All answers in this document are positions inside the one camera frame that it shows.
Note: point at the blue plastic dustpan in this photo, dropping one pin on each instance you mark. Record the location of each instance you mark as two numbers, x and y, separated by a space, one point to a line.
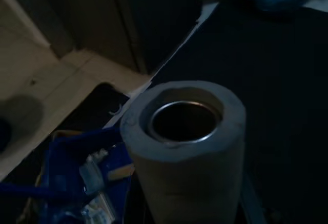
64 152

